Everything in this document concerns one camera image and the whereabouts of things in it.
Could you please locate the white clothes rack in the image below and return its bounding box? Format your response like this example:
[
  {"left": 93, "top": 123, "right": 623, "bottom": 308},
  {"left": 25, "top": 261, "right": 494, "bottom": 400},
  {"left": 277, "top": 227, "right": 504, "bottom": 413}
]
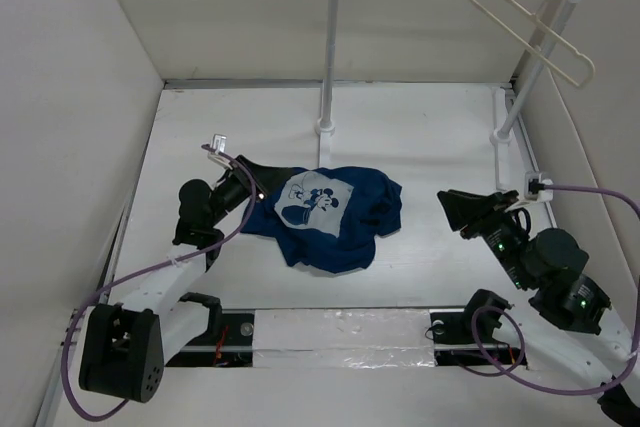
[{"left": 315, "top": 0, "right": 596, "bottom": 167}]

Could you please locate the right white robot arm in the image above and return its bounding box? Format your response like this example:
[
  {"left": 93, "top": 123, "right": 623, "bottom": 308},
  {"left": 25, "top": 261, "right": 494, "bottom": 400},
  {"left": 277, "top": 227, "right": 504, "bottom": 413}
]
[{"left": 430, "top": 180, "right": 639, "bottom": 426}]

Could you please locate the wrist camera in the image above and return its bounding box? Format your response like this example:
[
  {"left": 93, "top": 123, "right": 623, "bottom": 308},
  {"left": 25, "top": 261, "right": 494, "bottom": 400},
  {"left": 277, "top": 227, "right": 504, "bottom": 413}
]
[
  {"left": 203, "top": 134, "right": 228, "bottom": 165},
  {"left": 507, "top": 171, "right": 553, "bottom": 211}
]

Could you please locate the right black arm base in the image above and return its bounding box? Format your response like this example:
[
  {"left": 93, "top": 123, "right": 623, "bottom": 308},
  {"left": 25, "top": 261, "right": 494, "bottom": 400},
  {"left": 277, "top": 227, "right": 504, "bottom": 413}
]
[{"left": 424, "top": 311, "right": 528, "bottom": 368}]

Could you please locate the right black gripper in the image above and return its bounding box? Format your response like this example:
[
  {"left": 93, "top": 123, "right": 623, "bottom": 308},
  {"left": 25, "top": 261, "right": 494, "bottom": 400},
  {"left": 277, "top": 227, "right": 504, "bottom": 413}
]
[{"left": 434, "top": 187, "right": 532, "bottom": 288}]

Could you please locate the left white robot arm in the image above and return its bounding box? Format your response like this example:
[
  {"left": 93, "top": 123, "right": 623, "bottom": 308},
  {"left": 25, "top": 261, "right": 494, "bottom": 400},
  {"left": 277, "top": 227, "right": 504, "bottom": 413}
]
[{"left": 78, "top": 155, "right": 294, "bottom": 403}]

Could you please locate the blue Mickey Mouse t-shirt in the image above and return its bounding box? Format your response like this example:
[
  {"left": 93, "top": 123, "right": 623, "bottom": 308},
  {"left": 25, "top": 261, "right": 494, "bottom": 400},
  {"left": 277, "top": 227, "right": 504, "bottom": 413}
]
[{"left": 241, "top": 166, "right": 402, "bottom": 275}]

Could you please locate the cream plastic clothes hanger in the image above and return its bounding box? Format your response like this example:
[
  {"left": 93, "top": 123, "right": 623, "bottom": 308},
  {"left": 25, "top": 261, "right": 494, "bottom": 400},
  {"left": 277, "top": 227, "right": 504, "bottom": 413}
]
[{"left": 468, "top": 0, "right": 597, "bottom": 88}]

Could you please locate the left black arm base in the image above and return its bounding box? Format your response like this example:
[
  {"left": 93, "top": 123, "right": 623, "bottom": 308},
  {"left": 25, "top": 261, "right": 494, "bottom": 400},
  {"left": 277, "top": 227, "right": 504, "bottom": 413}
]
[{"left": 167, "top": 310, "right": 255, "bottom": 368}]

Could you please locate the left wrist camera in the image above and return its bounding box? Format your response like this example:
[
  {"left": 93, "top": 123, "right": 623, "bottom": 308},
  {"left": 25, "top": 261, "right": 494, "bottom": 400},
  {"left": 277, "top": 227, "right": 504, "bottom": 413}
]
[{"left": 203, "top": 134, "right": 228, "bottom": 165}]

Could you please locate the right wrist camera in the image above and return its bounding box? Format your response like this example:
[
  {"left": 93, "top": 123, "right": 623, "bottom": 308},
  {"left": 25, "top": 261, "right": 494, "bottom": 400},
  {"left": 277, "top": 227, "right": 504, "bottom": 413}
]
[{"left": 507, "top": 171, "right": 553, "bottom": 211}]

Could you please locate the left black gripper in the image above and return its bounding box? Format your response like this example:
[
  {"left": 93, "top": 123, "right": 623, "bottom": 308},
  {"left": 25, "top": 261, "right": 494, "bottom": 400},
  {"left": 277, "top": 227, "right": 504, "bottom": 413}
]
[{"left": 206, "top": 156, "right": 292, "bottom": 227}]

